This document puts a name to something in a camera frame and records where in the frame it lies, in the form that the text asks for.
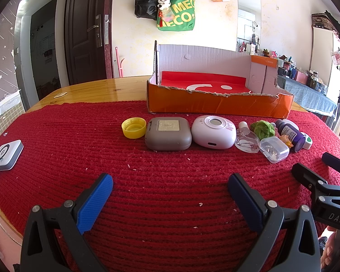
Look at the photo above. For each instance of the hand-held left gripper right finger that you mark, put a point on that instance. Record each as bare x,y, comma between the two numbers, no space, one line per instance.
245,201

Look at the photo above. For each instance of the white charger pad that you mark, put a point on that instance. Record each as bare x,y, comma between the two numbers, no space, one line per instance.
7,154

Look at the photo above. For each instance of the green tote bag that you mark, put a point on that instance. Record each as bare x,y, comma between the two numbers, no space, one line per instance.
181,17

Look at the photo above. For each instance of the wall mirror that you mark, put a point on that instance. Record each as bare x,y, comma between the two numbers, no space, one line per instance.
248,11

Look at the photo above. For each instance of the red knitted mat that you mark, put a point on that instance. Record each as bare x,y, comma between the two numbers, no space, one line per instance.
158,170

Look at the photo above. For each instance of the purple bottle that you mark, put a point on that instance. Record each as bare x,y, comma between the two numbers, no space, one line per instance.
296,138

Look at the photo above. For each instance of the orange cardboard box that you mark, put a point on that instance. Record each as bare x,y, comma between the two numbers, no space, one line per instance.
215,104

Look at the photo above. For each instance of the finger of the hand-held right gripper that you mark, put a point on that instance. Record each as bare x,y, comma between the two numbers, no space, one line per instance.
338,163
307,177

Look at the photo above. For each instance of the pink shoehorn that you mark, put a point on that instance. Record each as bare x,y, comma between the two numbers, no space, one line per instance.
118,62

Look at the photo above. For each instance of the cluttered side table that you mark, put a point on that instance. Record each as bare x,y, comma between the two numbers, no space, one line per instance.
300,75

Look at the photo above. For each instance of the clear plastic box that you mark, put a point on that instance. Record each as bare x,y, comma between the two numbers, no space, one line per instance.
274,150

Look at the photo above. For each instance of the person's right hand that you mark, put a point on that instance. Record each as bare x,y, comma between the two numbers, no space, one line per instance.
330,256

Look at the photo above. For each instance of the patterned bag on wardrobe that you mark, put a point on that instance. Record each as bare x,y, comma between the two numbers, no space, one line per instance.
325,21

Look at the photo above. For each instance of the small cartoon figurine toy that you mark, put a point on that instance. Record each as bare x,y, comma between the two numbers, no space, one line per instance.
286,140

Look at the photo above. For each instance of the yellow bottle cap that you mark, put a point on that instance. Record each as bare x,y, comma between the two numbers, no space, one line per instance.
133,129

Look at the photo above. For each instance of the white plush dog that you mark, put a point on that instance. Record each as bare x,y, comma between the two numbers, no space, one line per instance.
164,2

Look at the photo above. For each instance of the white wardrobe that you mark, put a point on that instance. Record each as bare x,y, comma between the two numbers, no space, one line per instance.
323,51

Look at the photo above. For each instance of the black backpack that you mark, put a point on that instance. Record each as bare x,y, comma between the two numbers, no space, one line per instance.
146,2

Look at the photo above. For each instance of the lilac round case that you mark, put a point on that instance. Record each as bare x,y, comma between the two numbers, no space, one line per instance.
212,134

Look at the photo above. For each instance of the small clear bottle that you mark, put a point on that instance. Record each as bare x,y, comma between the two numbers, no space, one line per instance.
246,141

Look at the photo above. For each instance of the grey-brown square case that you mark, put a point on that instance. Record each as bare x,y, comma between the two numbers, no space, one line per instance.
168,136

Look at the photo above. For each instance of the red tassel charm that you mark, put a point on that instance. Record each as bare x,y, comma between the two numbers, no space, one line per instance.
160,19

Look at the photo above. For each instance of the white and green cap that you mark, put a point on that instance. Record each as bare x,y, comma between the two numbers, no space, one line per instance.
308,141

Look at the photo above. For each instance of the dark brown door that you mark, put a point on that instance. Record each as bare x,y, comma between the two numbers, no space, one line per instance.
82,34

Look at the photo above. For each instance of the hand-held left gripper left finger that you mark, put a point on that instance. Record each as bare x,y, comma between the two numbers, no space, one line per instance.
95,201

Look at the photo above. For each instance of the green fuzzy plush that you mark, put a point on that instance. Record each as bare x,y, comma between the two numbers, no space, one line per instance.
262,129

